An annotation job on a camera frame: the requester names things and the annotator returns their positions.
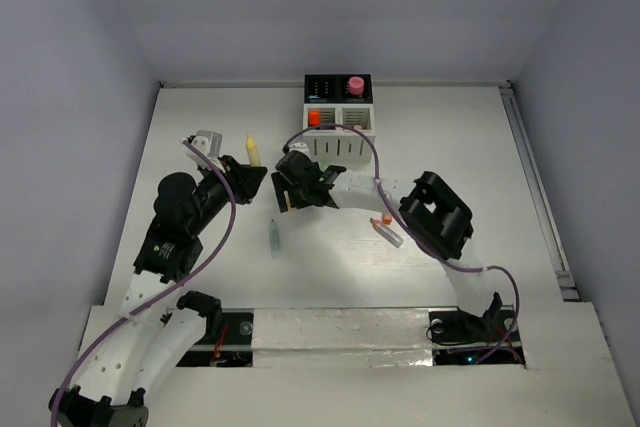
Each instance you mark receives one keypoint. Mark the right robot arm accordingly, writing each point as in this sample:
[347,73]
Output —
[435,216]

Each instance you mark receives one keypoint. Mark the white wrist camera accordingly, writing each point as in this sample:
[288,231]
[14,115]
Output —
[205,149]
[300,147]

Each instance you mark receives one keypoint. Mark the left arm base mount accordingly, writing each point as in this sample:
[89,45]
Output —
[228,334]

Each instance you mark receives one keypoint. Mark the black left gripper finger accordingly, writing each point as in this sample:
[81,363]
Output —
[242,175]
[244,191]

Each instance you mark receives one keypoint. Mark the white slatted organizer box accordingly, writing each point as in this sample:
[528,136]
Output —
[336,145]

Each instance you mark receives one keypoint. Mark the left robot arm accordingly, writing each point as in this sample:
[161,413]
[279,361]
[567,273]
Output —
[159,319]

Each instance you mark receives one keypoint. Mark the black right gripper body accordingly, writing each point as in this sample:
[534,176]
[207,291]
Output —
[305,191]

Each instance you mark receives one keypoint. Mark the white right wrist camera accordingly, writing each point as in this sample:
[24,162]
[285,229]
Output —
[300,147]

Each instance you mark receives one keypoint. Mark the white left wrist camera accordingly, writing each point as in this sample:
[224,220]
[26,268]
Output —
[205,149]

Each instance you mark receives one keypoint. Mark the green pastel highlighter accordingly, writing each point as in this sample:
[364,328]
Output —
[274,239]

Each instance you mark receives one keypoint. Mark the pink capped glue bottle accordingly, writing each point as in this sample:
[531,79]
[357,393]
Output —
[356,86]

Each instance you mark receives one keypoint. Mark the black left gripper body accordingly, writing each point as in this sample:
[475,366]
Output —
[214,196]

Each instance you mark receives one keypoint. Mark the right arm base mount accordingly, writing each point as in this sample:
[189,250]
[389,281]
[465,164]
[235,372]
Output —
[461,339]

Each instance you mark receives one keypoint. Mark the black orange capped highlighter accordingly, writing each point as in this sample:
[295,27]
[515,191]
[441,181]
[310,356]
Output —
[314,117]

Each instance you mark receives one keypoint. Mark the black slatted organizer box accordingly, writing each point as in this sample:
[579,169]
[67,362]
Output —
[334,89]

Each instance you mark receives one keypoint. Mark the yellow pastel highlighter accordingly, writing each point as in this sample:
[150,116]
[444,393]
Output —
[252,151]

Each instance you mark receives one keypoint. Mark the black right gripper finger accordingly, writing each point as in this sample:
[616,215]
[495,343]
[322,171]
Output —
[279,184]
[296,201]

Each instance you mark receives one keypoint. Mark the yellow marker cap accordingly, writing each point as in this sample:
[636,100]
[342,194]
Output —
[286,199]

